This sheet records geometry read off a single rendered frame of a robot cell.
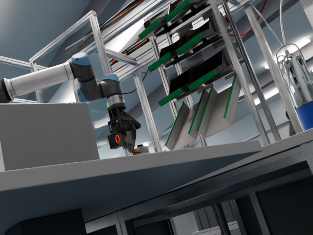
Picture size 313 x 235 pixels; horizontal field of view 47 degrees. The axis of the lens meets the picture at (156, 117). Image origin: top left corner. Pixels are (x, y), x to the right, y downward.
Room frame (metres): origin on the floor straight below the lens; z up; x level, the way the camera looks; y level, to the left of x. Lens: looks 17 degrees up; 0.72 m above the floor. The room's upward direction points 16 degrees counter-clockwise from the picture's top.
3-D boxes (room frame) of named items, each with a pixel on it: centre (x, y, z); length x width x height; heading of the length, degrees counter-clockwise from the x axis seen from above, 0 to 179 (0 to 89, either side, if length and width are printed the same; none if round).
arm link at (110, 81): (1.49, 0.15, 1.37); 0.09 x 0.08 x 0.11; 96
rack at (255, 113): (1.48, -0.27, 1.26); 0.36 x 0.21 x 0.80; 58
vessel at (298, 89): (1.93, -0.83, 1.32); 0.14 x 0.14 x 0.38
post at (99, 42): (1.79, 0.19, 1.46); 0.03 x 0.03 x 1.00; 58
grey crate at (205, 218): (3.63, -0.44, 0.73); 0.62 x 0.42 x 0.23; 58
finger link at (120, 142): (1.49, 0.17, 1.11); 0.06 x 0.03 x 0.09; 148
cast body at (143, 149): (1.57, 0.10, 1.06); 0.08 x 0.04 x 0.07; 148
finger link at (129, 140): (1.48, 0.14, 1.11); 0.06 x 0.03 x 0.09; 148
